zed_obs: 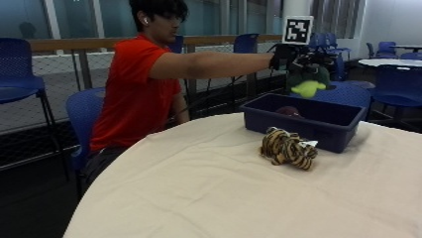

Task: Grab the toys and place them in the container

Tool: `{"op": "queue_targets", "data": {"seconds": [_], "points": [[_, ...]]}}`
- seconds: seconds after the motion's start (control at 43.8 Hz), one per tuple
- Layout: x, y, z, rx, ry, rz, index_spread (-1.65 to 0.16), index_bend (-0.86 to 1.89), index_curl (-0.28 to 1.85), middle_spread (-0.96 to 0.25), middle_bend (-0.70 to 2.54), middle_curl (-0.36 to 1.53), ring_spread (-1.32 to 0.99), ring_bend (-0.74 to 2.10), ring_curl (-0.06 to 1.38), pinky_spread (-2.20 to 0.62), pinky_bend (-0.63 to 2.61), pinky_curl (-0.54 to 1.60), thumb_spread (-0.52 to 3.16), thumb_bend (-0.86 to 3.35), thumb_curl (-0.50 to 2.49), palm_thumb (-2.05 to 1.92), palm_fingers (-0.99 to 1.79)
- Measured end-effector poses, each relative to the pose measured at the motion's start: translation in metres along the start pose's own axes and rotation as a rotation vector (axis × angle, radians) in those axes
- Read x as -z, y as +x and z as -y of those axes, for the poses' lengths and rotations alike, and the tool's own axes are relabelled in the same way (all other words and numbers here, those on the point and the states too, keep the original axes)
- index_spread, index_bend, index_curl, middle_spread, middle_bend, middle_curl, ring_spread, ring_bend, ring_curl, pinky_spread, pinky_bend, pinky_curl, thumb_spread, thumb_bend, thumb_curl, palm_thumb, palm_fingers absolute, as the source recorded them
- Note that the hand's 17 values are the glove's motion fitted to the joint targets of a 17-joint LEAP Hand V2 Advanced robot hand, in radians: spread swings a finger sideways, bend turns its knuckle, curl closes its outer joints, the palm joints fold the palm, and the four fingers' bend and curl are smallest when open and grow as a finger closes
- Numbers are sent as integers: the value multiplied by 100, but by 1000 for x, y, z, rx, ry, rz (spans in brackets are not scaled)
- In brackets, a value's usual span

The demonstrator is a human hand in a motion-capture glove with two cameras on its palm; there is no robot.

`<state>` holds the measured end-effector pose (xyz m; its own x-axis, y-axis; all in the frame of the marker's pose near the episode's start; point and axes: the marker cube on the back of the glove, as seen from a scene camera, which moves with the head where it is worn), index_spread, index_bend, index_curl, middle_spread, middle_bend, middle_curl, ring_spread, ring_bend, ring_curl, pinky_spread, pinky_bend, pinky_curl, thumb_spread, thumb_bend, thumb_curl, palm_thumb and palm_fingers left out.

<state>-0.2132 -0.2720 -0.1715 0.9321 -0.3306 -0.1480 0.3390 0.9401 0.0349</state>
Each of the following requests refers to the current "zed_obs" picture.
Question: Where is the green turtle soft toy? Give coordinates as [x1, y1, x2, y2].
[285, 64, 333, 99]

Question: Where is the blue plastic chair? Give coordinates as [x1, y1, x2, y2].
[65, 86, 108, 199]
[308, 32, 353, 82]
[232, 33, 261, 55]
[0, 37, 64, 157]
[169, 35, 186, 55]
[289, 80, 373, 110]
[366, 63, 422, 128]
[366, 41, 399, 60]

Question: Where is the white marker cube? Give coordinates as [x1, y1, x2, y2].
[281, 15, 316, 46]

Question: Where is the dark red soft toy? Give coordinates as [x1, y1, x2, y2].
[276, 105, 305, 119]

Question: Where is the white round table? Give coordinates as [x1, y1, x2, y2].
[357, 58, 422, 68]

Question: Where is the blue plastic bin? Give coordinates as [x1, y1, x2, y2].
[238, 92, 367, 155]

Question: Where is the tiger striped soft toy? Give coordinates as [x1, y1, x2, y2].
[258, 127, 320, 172]

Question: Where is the cream tablecloth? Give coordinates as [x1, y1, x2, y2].
[63, 112, 422, 238]

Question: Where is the the person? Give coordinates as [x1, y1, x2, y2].
[80, 0, 274, 191]

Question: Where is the wooden handrail with mesh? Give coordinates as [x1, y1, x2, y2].
[0, 34, 285, 133]

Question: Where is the black cable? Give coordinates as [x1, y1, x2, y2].
[169, 73, 248, 120]

